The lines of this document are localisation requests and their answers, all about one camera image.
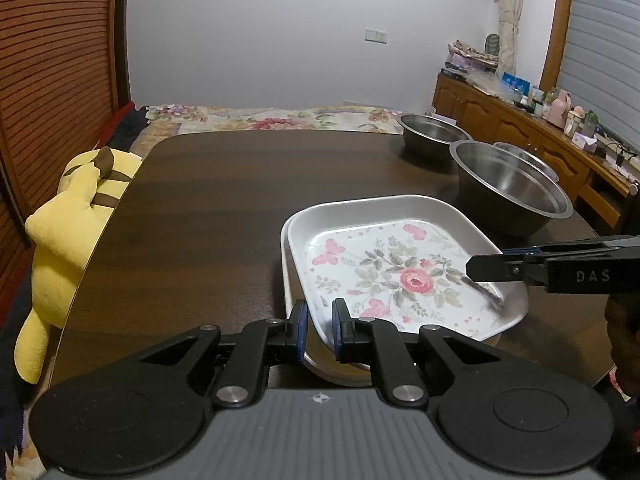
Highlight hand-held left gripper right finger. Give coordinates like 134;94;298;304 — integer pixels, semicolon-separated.
332;298;521;407

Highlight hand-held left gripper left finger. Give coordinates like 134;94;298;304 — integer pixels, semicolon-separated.
117;300;309;409

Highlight floral white rectangular plate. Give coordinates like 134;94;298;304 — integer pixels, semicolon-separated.
285;194;530;342
280;210;503;387

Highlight large stainless steel bowl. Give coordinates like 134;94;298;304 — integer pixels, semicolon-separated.
450;141;574;239

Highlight small stainless steel bowl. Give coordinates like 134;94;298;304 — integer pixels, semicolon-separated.
397;113;474;161
492;142;560;182

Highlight wooden sideboard cabinet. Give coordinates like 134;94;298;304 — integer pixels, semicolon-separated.
432;72;640;237

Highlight pink bottle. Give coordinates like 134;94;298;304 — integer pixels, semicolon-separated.
549;89;572;126

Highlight clear plastic bag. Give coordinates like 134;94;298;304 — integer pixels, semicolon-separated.
469;72;507;97

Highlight floral bedsheet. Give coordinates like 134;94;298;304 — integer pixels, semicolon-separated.
142;104;408;137

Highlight grey window blinds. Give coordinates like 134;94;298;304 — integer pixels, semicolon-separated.
555;0;640;151

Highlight beige patterned curtain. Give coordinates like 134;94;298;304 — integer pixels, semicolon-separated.
492;0;527;81

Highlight yellow plush toy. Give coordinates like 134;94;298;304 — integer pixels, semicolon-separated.
15;147;144;384

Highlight red and dark cloth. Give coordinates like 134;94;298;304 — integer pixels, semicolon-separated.
100;101;152;154

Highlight wooden louvered wardrobe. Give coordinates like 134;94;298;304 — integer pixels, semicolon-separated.
0;0;134;246

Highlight wooden window frame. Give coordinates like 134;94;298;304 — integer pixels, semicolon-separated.
539;0;576;92

